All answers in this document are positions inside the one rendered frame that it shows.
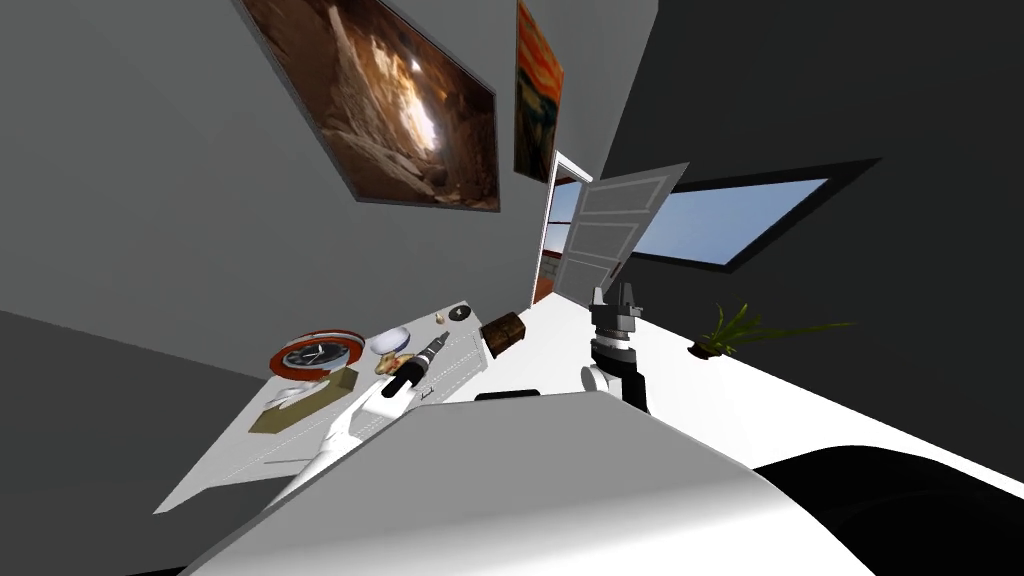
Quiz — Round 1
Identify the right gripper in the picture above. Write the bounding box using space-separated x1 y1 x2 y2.
589 282 645 323

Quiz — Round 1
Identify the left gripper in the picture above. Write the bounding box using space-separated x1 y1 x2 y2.
414 331 453 367

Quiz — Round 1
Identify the white dome bowl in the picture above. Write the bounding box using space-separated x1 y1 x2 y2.
367 327 412 356

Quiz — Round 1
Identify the white panelled door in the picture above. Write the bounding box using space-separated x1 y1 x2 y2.
552 163 690 307

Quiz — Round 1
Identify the dark brown box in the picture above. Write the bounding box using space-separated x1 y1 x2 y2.
479 311 528 359

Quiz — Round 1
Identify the red rimmed round clock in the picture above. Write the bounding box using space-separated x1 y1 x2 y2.
268 328 366 381

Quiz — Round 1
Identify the green potted plant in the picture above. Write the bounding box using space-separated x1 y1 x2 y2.
688 301 856 361

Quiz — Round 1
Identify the dark framed window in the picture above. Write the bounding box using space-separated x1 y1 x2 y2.
628 158 883 275

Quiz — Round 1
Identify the olive tissue box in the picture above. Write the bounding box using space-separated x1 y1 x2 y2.
248 367 360 436

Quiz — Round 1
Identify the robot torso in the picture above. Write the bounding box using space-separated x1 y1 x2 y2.
179 388 879 576

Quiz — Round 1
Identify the white dresser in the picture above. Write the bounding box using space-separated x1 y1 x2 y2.
151 299 490 516

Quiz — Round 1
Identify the orange painting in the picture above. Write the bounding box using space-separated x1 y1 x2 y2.
513 0 566 186

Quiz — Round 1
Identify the brown cave picture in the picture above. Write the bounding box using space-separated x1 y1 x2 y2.
232 0 502 214

